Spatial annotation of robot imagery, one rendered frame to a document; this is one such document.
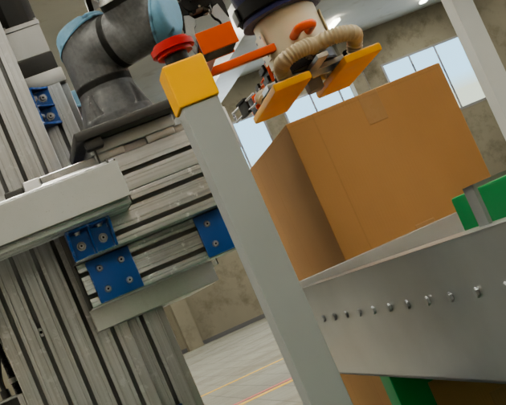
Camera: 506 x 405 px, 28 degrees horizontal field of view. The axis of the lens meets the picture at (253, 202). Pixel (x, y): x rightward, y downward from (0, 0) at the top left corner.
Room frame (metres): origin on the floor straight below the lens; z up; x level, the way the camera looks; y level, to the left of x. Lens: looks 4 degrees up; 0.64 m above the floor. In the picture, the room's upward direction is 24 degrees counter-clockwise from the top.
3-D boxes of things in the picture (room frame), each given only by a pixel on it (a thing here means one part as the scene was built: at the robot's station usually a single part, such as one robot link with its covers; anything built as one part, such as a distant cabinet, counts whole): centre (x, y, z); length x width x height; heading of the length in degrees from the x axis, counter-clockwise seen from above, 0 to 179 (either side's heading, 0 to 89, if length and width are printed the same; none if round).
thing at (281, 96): (2.54, -0.17, 1.06); 0.34 x 0.10 x 0.05; 11
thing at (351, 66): (2.58, -0.36, 1.06); 0.34 x 0.10 x 0.05; 11
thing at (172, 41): (1.55, 0.02, 1.02); 0.07 x 0.07 x 0.04
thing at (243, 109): (3.08, -0.10, 1.16); 0.31 x 0.03 x 0.05; 24
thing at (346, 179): (2.59, -0.28, 0.74); 0.60 x 0.40 x 0.40; 11
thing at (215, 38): (2.22, -0.07, 1.17); 0.09 x 0.08 x 0.05; 101
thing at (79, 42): (2.01, 0.17, 1.20); 0.13 x 0.12 x 0.14; 67
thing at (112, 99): (2.01, 0.18, 1.09); 0.15 x 0.15 x 0.10
